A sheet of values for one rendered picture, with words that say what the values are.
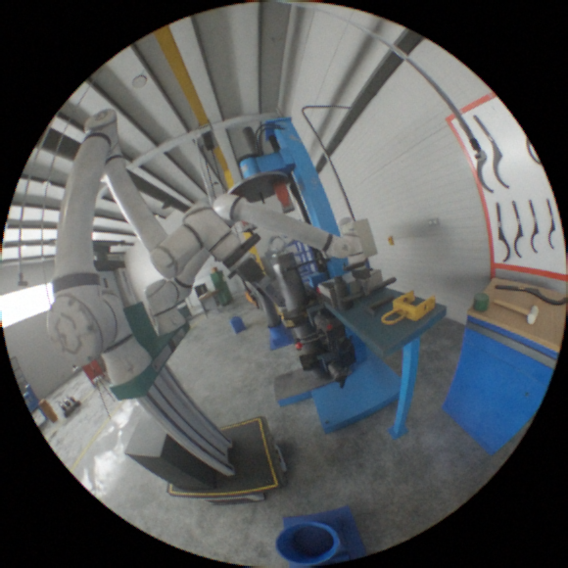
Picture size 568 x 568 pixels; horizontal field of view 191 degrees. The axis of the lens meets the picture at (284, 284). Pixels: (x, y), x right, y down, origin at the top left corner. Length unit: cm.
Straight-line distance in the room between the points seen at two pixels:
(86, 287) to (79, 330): 9
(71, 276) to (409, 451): 183
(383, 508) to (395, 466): 34
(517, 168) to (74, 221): 245
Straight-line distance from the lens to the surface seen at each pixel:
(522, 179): 206
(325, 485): 153
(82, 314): 42
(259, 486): 132
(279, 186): 152
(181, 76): 273
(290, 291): 142
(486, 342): 116
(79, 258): 48
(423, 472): 156
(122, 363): 61
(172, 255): 42
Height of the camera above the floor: 149
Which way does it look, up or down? 10 degrees down
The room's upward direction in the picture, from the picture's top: 19 degrees counter-clockwise
